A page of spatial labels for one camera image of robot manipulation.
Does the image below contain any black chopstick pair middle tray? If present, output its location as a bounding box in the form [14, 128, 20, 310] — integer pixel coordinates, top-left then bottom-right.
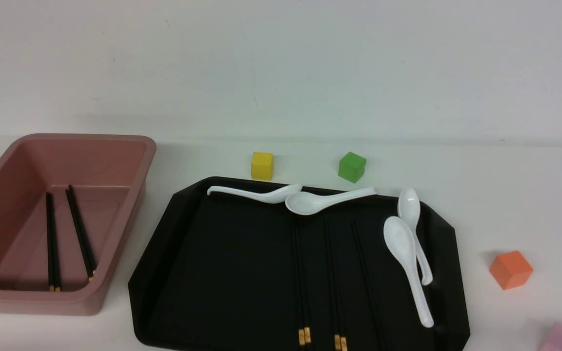
[323, 216, 348, 351]

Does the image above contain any white spoon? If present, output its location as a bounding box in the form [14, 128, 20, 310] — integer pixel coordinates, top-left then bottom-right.
[383, 216, 434, 328]
[397, 188, 433, 286]
[284, 187, 377, 216]
[207, 184, 303, 204]

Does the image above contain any white spoon centre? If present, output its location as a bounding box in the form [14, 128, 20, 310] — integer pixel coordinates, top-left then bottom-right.
[284, 187, 377, 216]

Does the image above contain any white spoon upper right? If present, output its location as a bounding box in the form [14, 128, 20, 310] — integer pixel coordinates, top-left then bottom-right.
[397, 188, 433, 286]

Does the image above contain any pink plastic bin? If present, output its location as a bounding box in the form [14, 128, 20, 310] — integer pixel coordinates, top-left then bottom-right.
[0, 134, 156, 315]

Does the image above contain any black chopstick pair in bin right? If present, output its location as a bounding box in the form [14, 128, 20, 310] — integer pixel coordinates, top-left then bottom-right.
[65, 184, 97, 282]

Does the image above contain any black chopstick pair in bin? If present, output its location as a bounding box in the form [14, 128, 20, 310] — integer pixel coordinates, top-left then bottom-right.
[45, 193, 61, 293]
[65, 184, 97, 282]

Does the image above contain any black chopstick right tray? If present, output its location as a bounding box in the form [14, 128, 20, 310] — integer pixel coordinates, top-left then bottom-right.
[351, 220, 387, 351]

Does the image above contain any white spoon lower right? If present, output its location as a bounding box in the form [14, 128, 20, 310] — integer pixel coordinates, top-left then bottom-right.
[383, 216, 434, 328]

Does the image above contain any green cube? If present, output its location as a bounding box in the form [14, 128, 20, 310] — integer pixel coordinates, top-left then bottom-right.
[338, 152, 367, 183]

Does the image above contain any white spoon far left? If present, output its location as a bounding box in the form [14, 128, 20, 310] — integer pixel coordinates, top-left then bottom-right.
[207, 184, 303, 204]

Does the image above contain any black plastic tray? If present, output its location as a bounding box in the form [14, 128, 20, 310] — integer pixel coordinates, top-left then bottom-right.
[128, 177, 470, 351]

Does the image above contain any black chopstick pair in bin left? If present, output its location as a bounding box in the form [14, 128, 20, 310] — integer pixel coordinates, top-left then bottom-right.
[45, 193, 61, 293]

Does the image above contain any black chopstick pair gold tip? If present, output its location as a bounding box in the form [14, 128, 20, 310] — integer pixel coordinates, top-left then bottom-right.
[290, 218, 313, 351]

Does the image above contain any yellow cube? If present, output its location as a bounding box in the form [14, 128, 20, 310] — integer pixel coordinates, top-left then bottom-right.
[250, 153, 274, 181]

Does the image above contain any orange cube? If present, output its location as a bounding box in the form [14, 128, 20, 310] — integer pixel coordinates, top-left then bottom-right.
[490, 250, 534, 290]

